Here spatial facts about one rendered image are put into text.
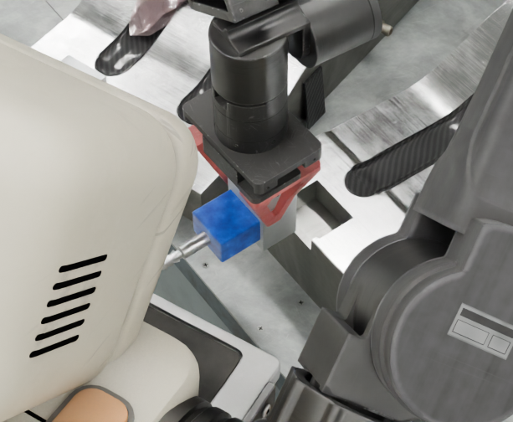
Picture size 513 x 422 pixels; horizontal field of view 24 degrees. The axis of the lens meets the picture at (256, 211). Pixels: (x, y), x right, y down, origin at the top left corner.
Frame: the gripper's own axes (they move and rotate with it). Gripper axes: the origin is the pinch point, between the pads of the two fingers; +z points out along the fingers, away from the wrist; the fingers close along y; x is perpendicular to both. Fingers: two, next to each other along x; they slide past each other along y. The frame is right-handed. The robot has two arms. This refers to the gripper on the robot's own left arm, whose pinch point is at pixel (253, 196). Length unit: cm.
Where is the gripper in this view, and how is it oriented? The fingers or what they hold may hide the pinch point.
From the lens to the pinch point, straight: 102.1
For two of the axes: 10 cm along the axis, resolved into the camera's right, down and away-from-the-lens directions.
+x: -8.0, 4.9, -3.4
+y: -6.0, -6.4, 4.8
